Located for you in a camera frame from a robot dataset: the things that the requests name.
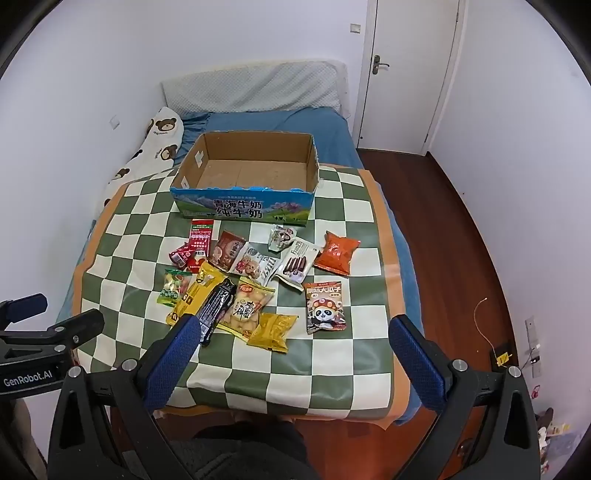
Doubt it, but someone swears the yellow black chocolate bag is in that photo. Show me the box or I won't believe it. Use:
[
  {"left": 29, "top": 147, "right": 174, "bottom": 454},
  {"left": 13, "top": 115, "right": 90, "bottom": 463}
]
[{"left": 166, "top": 260, "right": 236, "bottom": 346}]

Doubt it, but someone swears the green fruit candy packet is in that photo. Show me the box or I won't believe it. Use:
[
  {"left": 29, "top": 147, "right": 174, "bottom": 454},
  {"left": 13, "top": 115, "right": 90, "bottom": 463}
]
[{"left": 156, "top": 269, "right": 192, "bottom": 307}]

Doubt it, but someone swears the yellow egg biscuit packet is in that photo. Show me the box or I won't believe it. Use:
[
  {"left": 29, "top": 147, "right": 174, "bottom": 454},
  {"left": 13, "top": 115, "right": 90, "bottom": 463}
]
[{"left": 217, "top": 277, "right": 276, "bottom": 342}]

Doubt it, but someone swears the small yellow snack packet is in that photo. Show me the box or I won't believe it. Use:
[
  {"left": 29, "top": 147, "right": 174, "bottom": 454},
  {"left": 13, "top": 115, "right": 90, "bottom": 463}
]
[{"left": 247, "top": 313, "right": 297, "bottom": 354}]

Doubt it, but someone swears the tall red snack packet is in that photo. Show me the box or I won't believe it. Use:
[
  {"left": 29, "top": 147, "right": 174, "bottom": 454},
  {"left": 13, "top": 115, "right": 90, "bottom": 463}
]
[{"left": 186, "top": 219, "right": 213, "bottom": 274}]

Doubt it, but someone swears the white cookie snack packet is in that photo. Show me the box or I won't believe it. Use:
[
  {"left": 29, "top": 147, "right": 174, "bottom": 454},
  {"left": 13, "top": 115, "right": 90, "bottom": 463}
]
[{"left": 229, "top": 242, "right": 280, "bottom": 286}]

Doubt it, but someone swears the orange chip packet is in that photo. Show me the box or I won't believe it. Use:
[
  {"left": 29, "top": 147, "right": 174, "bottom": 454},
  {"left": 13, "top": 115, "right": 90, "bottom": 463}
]
[{"left": 314, "top": 231, "right": 361, "bottom": 276}]

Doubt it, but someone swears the white wafer stick packet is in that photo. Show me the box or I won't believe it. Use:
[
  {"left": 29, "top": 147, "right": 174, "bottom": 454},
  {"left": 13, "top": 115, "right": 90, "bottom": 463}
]
[{"left": 273, "top": 238, "right": 321, "bottom": 292}]

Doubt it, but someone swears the small white jelly packet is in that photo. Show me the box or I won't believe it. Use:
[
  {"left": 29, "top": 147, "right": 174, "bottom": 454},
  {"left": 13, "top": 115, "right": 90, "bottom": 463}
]
[{"left": 267, "top": 225, "right": 297, "bottom": 253}]

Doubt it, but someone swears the small red snack packet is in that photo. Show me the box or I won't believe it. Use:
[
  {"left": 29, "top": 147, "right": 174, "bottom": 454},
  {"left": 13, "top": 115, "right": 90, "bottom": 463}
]
[{"left": 168, "top": 244, "right": 193, "bottom": 269}]

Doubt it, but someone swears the panda melon seed packet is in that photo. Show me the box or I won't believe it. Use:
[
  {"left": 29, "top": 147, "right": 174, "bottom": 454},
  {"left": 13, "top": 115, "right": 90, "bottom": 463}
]
[{"left": 304, "top": 281, "right": 346, "bottom": 334}]

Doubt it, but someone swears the brown pastry snack packet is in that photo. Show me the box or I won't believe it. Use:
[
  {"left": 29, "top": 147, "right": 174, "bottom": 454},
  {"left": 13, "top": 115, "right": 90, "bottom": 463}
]
[{"left": 208, "top": 231, "right": 246, "bottom": 272}]

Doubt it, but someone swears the green white checkered mat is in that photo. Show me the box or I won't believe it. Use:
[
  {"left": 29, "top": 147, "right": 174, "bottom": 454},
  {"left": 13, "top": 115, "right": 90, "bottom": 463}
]
[{"left": 72, "top": 166, "right": 415, "bottom": 426}]

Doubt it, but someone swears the bear print white blanket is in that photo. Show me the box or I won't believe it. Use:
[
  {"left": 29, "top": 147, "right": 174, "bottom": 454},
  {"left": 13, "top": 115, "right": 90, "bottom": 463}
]
[{"left": 95, "top": 106, "right": 184, "bottom": 217}]

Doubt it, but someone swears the open cardboard milk box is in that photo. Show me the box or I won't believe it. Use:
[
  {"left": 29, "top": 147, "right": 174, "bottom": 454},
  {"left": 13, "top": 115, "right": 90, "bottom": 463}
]
[{"left": 169, "top": 131, "right": 320, "bottom": 226}]

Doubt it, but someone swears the blue bed sheet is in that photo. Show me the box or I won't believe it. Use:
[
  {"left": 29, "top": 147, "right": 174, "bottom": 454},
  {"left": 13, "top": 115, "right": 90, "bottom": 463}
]
[{"left": 66, "top": 109, "right": 421, "bottom": 427}]

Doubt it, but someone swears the grey white pillow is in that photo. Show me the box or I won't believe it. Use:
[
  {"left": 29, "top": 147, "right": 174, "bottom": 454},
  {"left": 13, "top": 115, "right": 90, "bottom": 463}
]
[{"left": 161, "top": 60, "right": 349, "bottom": 118}]

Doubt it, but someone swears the white door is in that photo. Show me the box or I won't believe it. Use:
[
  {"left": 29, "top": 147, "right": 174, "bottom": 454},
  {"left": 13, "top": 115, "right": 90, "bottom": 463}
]
[{"left": 359, "top": 0, "right": 466, "bottom": 154}]

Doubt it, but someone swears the thin wire on floor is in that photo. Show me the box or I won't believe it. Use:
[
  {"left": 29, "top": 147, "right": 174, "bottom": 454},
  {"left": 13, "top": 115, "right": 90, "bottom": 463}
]
[{"left": 472, "top": 296, "right": 512, "bottom": 368}]

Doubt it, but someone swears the white wall socket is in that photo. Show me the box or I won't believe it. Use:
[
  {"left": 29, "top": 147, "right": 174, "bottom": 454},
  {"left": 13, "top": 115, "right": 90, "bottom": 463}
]
[{"left": 524, "top": 317, "right": 542, "bottom": 378}]

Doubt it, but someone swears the metal door handle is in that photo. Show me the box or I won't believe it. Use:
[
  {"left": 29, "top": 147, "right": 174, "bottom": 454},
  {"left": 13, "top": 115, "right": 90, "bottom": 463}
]
[{"left": 372, "top": 54, "right": 391, "bottom": 75}]

